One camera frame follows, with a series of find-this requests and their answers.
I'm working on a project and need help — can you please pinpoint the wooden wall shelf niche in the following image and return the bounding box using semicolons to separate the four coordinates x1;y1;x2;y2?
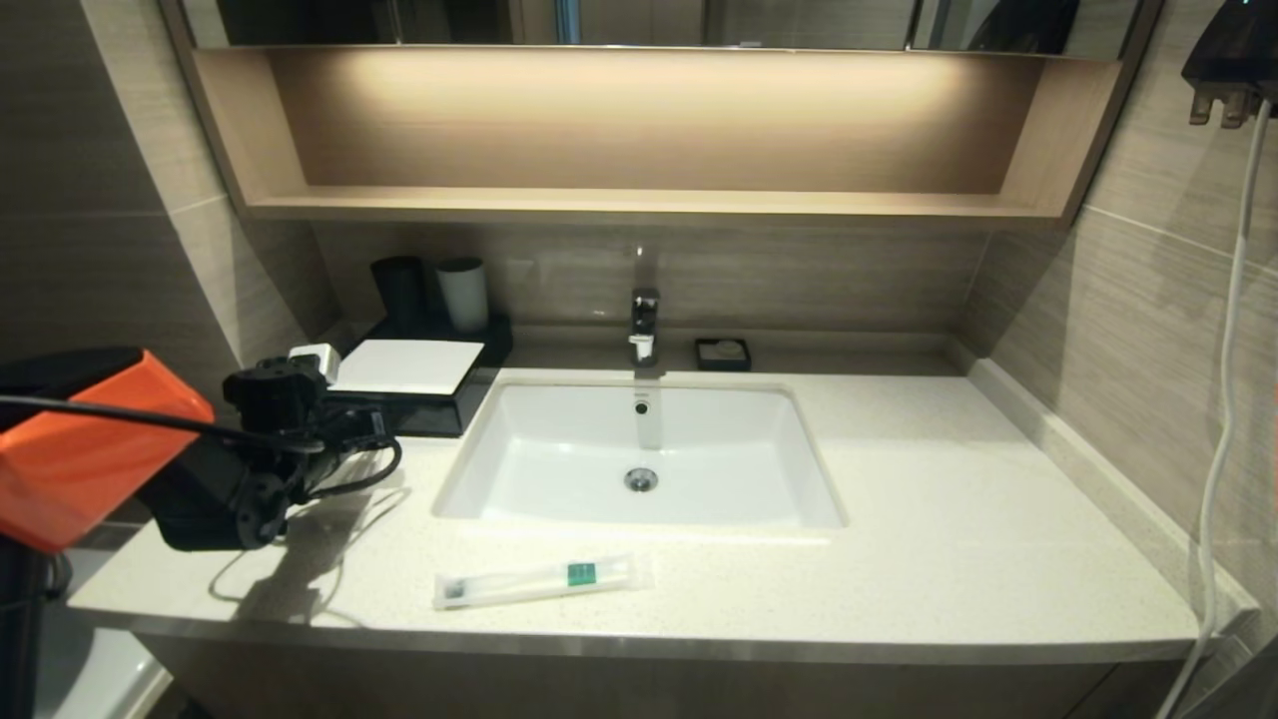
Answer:
193;45;1124;224

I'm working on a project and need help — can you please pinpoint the chrome faucet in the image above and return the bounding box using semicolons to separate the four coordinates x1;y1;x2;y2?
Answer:
628;288;662;367

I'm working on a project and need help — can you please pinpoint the white bathtub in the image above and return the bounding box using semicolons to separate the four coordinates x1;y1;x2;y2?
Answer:
38;557;173;719

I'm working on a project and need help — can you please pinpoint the packaged toothbrush green label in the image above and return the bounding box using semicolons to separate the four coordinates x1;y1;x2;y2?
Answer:
432;552;652;610

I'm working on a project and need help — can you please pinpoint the black box drawer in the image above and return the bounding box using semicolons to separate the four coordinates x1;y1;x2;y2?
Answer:
391;395;467;438

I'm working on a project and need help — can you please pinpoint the white sink basin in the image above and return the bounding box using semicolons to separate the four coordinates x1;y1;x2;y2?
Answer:
432;377;848;530

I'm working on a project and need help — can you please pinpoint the black wall hair dryer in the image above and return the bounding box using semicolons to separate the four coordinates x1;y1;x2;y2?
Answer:
1180;0;1278;129

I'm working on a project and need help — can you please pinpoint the black cup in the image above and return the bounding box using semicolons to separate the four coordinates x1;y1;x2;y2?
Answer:
371;256;432;327

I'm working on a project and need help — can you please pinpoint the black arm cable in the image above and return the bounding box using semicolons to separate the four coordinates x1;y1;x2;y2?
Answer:
0;392;404;505

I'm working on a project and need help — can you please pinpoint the black soap dish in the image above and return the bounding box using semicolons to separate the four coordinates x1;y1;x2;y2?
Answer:
695;338;752;373

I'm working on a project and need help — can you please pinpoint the grey white cup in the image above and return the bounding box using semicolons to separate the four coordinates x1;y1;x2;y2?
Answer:
437;258;491;334

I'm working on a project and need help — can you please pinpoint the black box white lid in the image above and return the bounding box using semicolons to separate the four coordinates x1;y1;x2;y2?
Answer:
329;339;497;438

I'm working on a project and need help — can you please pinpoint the mirror cabinet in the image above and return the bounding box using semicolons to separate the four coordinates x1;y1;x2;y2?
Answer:
160;0;1167;56

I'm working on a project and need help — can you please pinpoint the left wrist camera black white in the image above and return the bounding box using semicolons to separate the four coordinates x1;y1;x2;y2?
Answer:
223;343;341;432

